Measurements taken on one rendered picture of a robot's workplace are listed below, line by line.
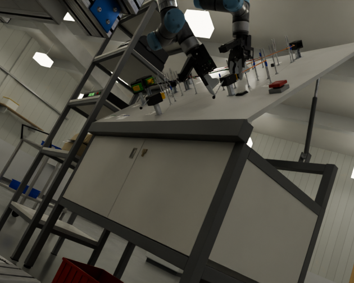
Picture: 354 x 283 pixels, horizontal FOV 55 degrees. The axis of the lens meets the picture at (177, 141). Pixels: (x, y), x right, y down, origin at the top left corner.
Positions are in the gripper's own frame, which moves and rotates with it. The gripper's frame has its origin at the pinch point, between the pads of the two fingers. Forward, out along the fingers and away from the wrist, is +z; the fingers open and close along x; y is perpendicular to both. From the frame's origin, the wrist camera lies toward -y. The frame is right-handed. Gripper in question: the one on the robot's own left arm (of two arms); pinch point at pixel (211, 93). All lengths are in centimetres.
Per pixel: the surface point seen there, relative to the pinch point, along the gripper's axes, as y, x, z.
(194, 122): -9.3, -18.8, 7.7
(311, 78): 36.5, -2.2, 15.1
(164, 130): -23.4, -9.9, 4.1
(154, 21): -22, 108, -78
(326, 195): 20, 5, 61
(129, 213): -50, -22, 26
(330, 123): 146, 783, 152
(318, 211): 14, 0, 64
